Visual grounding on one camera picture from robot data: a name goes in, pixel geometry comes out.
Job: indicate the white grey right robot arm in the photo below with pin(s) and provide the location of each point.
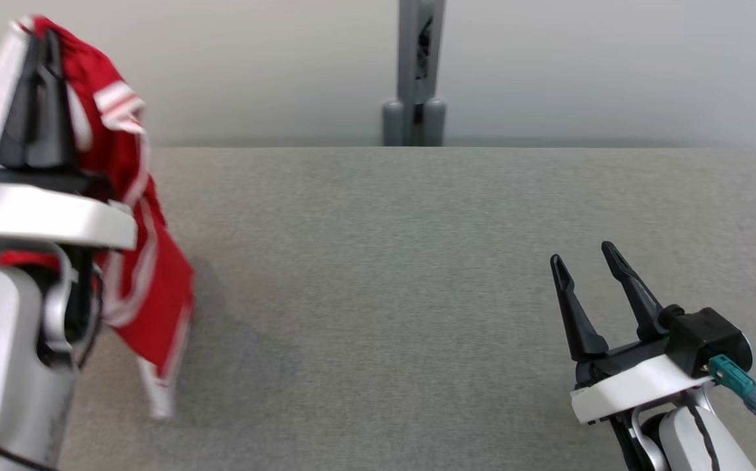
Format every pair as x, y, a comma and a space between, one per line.
685, 438

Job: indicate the red basketball jersey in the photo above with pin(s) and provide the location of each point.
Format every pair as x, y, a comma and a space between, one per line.
155, 288

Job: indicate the grey metal post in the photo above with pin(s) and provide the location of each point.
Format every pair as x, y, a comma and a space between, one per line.
407, 65

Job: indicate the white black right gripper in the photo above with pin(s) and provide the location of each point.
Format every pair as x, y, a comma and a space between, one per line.
639, 386

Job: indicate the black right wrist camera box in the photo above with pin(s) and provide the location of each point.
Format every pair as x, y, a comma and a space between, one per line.
705, 337

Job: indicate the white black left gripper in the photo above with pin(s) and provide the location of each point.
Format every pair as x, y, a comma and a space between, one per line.
38, 216

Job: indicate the teal right camera connector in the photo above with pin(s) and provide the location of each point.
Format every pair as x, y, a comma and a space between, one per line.
734, 379

